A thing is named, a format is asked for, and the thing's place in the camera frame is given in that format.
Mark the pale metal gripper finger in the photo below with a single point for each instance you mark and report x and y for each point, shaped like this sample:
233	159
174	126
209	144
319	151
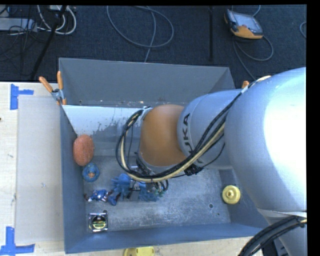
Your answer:
135	186
133	194

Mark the blue spiky soft toy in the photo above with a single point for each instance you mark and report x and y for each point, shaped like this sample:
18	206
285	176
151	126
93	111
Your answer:
122	184

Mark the blue and red toy figure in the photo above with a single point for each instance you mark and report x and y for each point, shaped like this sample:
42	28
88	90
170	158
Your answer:
99	195

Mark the silver and yellow tape measure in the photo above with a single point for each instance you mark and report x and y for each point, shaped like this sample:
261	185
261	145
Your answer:
98	222

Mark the grey metal bin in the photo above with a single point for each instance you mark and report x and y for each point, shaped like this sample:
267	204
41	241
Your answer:
175	215

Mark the orange-brown oval sponge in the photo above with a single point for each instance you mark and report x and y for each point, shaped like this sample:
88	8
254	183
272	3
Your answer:
83	150

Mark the yellow round disc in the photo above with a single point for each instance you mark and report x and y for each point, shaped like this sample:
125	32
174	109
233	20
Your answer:
231	194

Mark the pale flat board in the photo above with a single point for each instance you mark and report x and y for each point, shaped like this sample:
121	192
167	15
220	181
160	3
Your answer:
37	170

